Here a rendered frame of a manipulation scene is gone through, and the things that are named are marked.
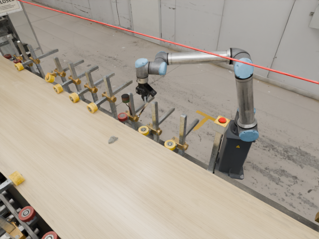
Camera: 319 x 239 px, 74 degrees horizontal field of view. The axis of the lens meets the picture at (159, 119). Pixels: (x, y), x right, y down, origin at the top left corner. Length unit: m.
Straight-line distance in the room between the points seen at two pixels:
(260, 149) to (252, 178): 0.46
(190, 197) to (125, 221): 0.39
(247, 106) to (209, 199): 0.74
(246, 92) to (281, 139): 1.63
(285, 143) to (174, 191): 2.04
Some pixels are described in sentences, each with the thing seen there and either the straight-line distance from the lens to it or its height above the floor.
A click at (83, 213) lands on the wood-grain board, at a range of 1.37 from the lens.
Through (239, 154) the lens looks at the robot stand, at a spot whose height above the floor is 0.37.
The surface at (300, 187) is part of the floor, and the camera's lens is 2.76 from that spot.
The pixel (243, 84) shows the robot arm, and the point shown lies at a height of 1.26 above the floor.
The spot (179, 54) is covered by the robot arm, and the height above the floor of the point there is 1.37.
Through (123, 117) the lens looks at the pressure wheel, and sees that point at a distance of 1.78.
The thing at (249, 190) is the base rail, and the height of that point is 0.70.
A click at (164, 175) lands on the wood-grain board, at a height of 0.90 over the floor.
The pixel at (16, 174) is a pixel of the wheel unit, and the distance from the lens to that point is 1.60.
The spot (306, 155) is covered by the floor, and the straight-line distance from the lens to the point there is 3.09.
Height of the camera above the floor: 2.09
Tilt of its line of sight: 43 degrees down
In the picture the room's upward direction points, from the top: 2 degrees counter-clockwise
